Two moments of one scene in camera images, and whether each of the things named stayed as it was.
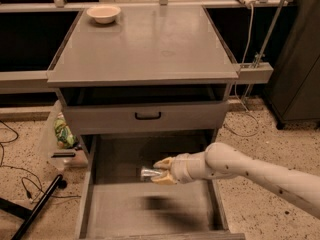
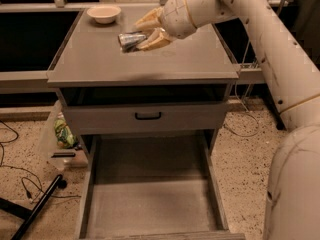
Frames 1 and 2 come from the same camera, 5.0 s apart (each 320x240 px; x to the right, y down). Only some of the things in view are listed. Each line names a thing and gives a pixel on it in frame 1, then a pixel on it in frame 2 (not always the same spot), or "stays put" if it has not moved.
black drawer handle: x=148 y=118 stays put
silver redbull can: x=147 y=174 → x=128 y=41
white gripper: x=181 y=169 → x=177 y=18
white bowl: x=104 y=14 stays put
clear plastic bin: x=62 y=144 stays put
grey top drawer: x=146 y=117 stays put
